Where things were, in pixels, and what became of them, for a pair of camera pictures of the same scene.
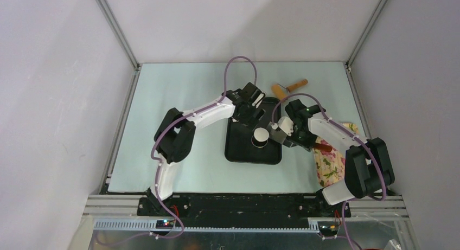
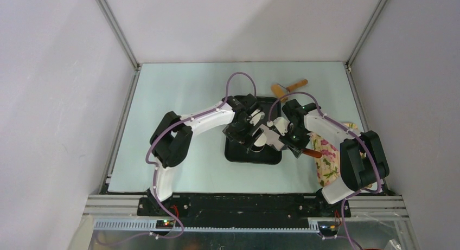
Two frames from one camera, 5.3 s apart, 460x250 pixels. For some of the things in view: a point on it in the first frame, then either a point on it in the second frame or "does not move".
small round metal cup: [260, 139] -> [257, 149]
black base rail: [245, 210] does not move
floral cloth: [330, 165] does not move
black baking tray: [238, 147] does not move
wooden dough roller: [280, 91] does not move
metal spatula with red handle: [320, 146] -> [299, 153]
